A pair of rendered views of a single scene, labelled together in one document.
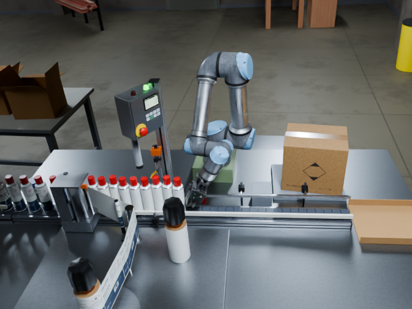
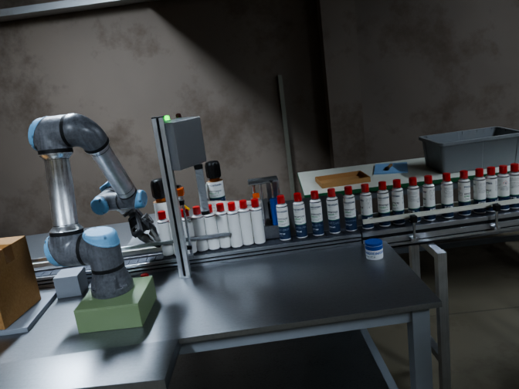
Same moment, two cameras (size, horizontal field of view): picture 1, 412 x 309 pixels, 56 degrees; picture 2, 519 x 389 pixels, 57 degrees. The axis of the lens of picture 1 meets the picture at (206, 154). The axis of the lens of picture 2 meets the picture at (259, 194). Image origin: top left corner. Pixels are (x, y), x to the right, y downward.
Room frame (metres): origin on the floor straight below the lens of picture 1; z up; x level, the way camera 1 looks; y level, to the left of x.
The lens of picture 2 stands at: (3.52, 0.24, 1.61)
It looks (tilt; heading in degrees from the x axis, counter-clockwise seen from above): 14 degrees down; 171
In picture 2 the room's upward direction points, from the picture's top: 7 degrees counter-clockwise
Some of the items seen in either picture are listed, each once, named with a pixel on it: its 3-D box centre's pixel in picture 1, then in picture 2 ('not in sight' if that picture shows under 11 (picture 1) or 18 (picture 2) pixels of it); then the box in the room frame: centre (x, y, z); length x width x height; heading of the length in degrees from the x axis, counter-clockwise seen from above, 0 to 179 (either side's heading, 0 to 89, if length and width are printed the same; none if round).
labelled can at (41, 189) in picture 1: (43, 193); (316, 213); (1.54, 0.81, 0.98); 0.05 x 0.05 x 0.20
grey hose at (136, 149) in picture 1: (136, 148); (201, 189); (1.57, 0.33, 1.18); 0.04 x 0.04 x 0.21
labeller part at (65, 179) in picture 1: (69, 179); (262, 180); (1.41, 0.61, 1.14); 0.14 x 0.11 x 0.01; 82
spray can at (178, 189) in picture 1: (178, 196); (165, 233); (1.44, 0.14, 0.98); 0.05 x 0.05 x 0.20
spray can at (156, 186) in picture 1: (157, 194); (188, 231); (1.46, 0.24, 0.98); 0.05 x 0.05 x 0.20
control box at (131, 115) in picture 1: (140, 111); (181, 143); (1.55, 0.27, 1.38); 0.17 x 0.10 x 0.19; 137
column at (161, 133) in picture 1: (163, 146); (172, 199); (1.60, 0.20, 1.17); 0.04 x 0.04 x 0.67; 82
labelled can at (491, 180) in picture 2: not in sight; (491, 189); (1.65, 1.59, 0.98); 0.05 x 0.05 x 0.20
